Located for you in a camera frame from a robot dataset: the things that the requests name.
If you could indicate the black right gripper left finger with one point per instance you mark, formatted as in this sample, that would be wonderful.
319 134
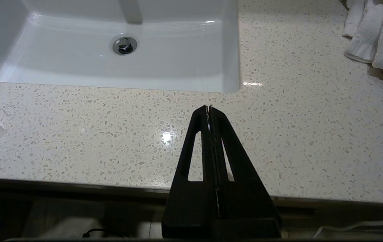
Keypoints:
184 201

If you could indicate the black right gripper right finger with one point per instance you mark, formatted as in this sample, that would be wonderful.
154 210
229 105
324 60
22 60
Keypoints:
245 201

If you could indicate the chrome drain stopper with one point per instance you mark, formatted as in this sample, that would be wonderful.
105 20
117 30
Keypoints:
124 45

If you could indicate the white sink basin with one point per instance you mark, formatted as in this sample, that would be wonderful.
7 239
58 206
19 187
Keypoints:
60 50

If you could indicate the white towel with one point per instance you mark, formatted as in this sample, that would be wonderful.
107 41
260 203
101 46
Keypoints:
379 37

